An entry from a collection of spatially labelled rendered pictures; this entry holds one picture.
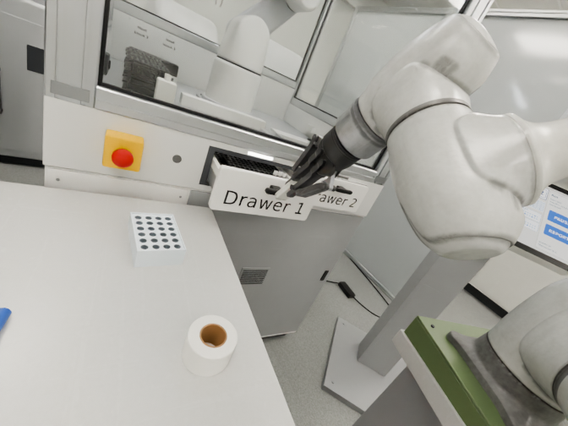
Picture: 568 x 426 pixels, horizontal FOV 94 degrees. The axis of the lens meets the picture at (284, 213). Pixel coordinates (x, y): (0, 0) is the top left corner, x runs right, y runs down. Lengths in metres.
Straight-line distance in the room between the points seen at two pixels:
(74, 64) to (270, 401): 0.67
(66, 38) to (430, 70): 0.60
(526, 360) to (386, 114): 0.47
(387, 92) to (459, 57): 0.08
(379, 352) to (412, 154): 1.38
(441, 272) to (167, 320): 1.14
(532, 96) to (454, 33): 1.84
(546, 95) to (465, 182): 1.92
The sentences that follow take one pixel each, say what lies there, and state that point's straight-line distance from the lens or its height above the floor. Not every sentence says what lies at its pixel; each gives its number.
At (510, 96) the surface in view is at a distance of 2.26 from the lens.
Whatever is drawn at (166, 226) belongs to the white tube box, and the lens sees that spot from 0.60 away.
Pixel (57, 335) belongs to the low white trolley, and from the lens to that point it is 0.47.
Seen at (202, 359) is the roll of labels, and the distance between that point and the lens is 0.41.
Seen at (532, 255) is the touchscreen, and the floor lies 0.96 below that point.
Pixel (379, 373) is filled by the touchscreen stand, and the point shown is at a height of 0.05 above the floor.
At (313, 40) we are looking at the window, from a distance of 0.80.
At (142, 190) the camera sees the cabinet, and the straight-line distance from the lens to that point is 0.77.
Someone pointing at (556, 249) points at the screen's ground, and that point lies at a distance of 1.34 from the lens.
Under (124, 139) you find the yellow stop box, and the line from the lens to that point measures 0.67.
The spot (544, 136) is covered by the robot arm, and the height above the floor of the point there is 1.18.
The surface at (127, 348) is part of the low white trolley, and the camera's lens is 0.45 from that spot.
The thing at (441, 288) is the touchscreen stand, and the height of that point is 0.64.
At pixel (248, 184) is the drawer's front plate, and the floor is 0.90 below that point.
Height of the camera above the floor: 1.13
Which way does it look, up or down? 24 degrees down
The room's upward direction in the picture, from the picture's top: 24 degrees clockwise
